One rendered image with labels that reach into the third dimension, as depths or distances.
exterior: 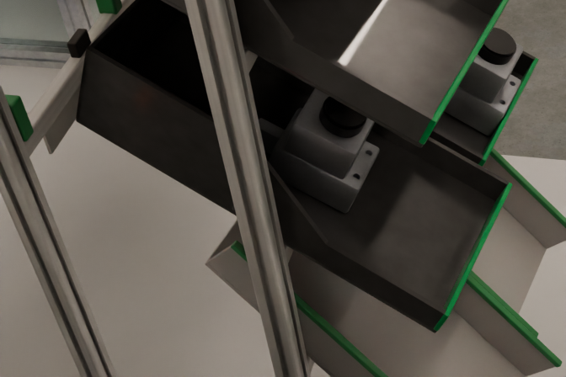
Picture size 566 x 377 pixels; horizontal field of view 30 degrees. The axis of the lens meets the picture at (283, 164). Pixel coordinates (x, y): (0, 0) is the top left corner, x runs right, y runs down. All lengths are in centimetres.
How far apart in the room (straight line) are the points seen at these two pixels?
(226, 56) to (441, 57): 14
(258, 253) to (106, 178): 72
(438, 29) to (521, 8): 247
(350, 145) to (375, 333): 20
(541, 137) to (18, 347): 172
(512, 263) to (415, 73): 40
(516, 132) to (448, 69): 205
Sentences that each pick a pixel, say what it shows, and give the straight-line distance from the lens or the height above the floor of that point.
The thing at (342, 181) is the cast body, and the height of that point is 126.
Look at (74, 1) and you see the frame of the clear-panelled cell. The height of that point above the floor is 98.
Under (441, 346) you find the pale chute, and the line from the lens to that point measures 87.
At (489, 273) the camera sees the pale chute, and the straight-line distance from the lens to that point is 96.
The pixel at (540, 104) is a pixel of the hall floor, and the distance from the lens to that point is 277.
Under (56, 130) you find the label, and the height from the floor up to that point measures 128.
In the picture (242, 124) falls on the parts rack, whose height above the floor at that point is 136.
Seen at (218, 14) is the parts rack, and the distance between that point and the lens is 55.
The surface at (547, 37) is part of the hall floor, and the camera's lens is 300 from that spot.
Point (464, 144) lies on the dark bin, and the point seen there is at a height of 120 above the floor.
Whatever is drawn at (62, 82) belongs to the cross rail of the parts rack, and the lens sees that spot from 76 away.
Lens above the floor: 173
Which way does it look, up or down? 41 degrees down
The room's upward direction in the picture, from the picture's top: 11 degrees counter-clockwise
